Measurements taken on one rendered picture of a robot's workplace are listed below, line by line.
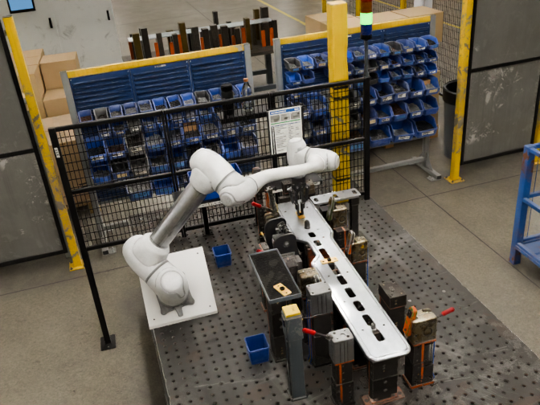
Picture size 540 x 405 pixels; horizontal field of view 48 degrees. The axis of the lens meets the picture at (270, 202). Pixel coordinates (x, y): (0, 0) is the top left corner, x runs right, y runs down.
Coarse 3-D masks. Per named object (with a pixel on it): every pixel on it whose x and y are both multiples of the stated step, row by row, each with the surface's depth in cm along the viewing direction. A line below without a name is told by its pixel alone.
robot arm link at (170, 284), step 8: (168, 264) 297; (160, 272) 291; (168, 272) 290; (176, 272) 291; (152, 280) 293; (160, 280) 288; (168, 280) 288; (176, 280) 289; (184, 280) 292; (152, 288) 296; (160, 288) 289; (168, 288) 287; (176, 288) 288; (184, 288) 292; (160, 296) 292; (168, 296) 289; (176, 296) 290; (184, 296) 296; (168, 304) 300; (176, 304) 301
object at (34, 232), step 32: (0, 32) 400; (0, 64) 410; (0, 96) 419; (32, 96) 423; (0, 128) 428; (0, 160) 439; (32, 160) 446; (0, 192) 449; (32, 192) 457; (0, 224) 460; (32, 224) 470; (64, 224) 473; (0, 256) 474; (32, 256) 480
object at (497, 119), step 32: (480, 0) 500; (512, 0) 509; (480, 32) 513; (512, 32) 523; (480, 64) 528; (512, 64) 538; (480, 96) 543; (512, 96) 556; (480, 128) 559; (512, 128) 572; (480, 160) 575
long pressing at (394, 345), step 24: (288, 216) 338; (312, 216) 336; (312, 240) 314; (312, 264) 294; (336, 264) 293; (336, 288) 276; (360, 288) 275; (360, 312) 260; (384, 312) 260; (360, 336) 247; (384, 336) 246; (384, 360) 235
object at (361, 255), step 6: (354, 240) 304; (360, 240) 302; (366, 240) 302; (354, 246) 301; (360, 246) 302; (366, 246) 303; (354, 252) 303; (360, 252) 304; (366, 252) 305; (348, 258) 310; (354, 258) 304; (360, 258) 305; (366, 258) 306; (354, 264) 307; (360, 264) 308; (360, 270) 309; (366, 282) 313
